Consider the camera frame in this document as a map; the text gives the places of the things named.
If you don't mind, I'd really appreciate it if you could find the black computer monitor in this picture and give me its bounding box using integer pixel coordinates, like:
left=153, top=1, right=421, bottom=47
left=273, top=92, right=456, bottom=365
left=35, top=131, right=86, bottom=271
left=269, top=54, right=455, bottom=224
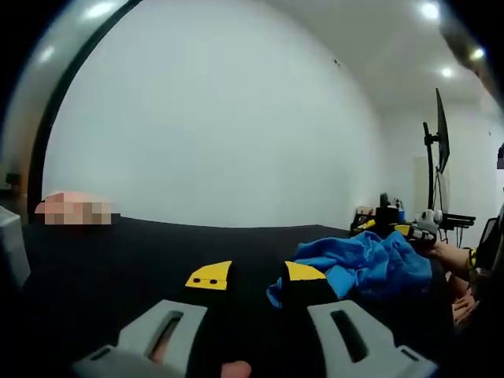
left=434, top=87, right=451, bottom=175

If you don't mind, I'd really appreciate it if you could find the black box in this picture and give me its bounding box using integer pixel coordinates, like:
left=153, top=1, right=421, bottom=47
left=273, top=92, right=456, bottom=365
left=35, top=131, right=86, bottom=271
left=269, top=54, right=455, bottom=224
left=375, top=205, right=399, bottom=230

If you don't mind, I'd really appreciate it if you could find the black office chair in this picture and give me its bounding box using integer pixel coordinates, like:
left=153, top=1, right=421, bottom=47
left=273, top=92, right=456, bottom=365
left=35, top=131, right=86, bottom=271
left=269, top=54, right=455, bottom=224
left=481, top=216, right=500, bottom=250

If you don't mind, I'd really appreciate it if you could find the person's left hand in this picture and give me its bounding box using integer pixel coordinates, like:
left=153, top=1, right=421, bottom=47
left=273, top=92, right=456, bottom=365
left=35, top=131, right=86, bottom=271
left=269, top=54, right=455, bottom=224
left=220, top=359, right=253, bottom=378

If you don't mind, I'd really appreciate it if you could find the black monitor stand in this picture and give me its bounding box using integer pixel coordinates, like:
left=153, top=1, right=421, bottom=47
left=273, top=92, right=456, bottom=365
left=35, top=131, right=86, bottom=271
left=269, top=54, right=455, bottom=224
left=422, top=121, right=441, bottom=212

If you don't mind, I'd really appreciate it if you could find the white-backed monitor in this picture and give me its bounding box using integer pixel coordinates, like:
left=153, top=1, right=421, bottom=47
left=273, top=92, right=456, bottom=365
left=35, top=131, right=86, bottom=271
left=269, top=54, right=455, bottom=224
left=435, top=168, right=452, bottom=214

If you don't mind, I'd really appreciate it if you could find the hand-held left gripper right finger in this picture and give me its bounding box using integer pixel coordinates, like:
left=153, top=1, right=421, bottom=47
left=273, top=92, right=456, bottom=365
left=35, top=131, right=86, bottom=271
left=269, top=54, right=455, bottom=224
left=278, top=260, right=439, bottom=378

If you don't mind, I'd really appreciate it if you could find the blue cloth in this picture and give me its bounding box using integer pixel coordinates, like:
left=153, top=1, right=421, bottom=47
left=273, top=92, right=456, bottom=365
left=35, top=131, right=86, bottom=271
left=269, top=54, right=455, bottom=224
left=266, top=229, right=435, bottom=309

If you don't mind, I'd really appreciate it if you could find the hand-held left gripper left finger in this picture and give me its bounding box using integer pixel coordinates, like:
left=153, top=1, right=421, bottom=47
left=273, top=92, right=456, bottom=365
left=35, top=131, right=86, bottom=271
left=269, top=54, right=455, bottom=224
left=72, top=259, right=239, bottom=378

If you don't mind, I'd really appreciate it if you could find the black side desk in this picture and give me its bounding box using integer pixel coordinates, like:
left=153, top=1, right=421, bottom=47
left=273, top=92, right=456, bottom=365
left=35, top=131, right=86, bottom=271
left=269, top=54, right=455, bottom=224
left=440, top=212, right=477, bottom=230

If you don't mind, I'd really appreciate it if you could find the grey box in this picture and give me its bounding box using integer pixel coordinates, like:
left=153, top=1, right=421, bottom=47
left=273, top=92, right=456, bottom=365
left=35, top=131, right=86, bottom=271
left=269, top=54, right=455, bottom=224
left=0, top=206, right=32, bottom=293

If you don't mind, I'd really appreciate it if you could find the yellow black tool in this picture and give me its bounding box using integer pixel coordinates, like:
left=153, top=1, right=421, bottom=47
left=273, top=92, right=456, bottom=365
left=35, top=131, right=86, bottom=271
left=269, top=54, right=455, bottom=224
left=351, top=218, right=378, bottom=234

